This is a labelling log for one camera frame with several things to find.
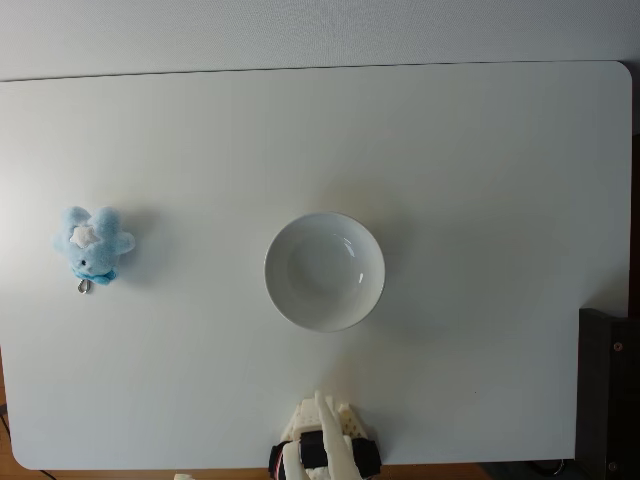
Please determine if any skyblue plush doll keychain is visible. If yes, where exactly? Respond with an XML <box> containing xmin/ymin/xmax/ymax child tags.
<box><xmin>49</xmin><ymin>204</ymin><xmax>137</xmax><ymax>296</ymax></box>

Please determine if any white ceramic bowl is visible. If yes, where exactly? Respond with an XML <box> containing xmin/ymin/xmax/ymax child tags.
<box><xmin>263</xmin><ymin>211</ymin><xmax>387</xmax><ymax>333</ymax></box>

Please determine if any dark wooden cabinet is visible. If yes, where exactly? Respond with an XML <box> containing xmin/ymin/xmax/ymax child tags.
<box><xmin>574</xmin><ymin>307</ymin><xmax>640</xmax><ymax>480</ymax></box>

